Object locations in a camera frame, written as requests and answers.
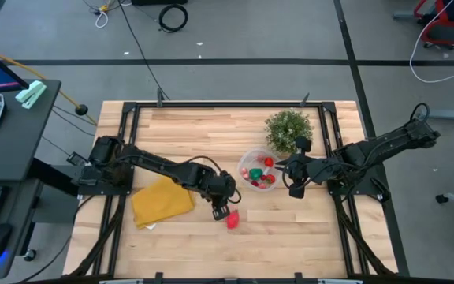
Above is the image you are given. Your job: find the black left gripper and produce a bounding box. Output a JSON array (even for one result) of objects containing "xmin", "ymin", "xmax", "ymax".
[{"xmin": 205, "ymin": 173, "xmax": 239, "ymax": 222}]

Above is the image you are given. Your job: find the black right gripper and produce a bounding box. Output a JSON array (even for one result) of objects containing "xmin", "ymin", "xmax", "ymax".
[{"xmin": 275, "ymin": 136, "xmax": 318, "ymax": 200}]

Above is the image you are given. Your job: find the red toy dragon fruit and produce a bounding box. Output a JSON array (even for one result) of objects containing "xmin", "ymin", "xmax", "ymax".
[{"xmin": 226, "ymin": 210, "xmax": 241, "ymax": 230}]

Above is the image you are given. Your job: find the clear plastic tupperware container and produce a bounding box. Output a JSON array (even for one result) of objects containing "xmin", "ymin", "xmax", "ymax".
[{"xmin": 236, "ymin": 147, "xmax": 285, "ymax": 192}]

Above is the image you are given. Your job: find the small green potted plant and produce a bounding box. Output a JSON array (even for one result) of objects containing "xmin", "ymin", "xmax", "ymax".
[{"xmin": 264, "ymin": 109, "xmax": 314, "ymax": 155}]

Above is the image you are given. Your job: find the yellow folded cloth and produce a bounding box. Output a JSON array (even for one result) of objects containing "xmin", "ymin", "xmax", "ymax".
[{"xmin": 131, "ymin": 175, "xmax": 195, "ymax": 230}]

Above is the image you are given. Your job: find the silver aluminium bar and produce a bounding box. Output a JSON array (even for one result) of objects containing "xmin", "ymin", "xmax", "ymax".
[
  {"xmin": 316, "ymin": 278, "xmax": 364, "ymax": 284},
  {"xmin": 99, "ymin": 278, "xmax": 145, "ymax": 284}
]

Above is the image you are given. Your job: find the small black power adapter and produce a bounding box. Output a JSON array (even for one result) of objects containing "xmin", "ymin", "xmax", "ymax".
[{"xmin": 66, "ymin": 151, "xmax": 89, "ymax": 167}]

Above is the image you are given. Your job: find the grey metal table leg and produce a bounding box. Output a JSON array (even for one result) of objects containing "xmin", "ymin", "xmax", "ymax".
[{"xmin": 415, "ymin": 103, "xmax": 454, "ymax": 122}]

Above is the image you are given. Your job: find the black box on floor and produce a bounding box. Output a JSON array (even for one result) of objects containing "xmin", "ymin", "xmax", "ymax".
[{"xmin": 131, "ymin": 0, "xmax": 189, "ymax": 6}]

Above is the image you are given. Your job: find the red and black chair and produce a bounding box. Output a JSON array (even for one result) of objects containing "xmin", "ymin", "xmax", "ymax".
[{"xmin": 392, "ymin": 0, "xmax": 454, "ymax": 50}]

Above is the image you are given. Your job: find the black desk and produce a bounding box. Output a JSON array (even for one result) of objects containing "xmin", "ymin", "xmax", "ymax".
[{"xmin": 0, "ymin": 78, "xmax": 79, "ymax": 280}]

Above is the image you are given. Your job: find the mint green stapler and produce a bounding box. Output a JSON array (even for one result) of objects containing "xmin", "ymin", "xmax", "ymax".
[{"xmin": 14, "ymin": 80, "xmax": 48, "ymax": 110}]

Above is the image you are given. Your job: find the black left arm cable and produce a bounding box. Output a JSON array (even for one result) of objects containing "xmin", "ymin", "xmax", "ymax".
[{"xmin": 186, "ymin": 155, "xmax": 243, "ymax": 205}]

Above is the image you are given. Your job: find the black metal table frame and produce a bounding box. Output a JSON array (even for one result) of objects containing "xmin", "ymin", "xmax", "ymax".
[{"xmin": 69, "ymin": 88, "xmax": 396, "ymax": 284}]

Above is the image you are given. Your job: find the long white floor cable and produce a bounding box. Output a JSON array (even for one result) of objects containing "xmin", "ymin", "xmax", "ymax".
[{"xmin": 408, "ymin": 0, "xmax": 454, "ymax": 84}]

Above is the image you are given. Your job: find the long black floor cable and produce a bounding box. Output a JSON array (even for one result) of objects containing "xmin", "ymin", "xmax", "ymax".
[{"xmin": 118, "ymin": 0, "xmax": 170, "ymax": 101}]

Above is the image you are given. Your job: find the coiled black cable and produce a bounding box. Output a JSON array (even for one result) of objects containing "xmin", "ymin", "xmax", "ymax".
[{"xmin": 158, "ymin": 3, "xmax": 189, "ymax": 33}]

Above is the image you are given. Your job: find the white cable with yellow plug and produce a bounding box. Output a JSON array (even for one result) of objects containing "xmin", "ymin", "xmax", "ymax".
[{"xmin": 92, "ymin": 2, "xmax": 112, "ymax": 29}]

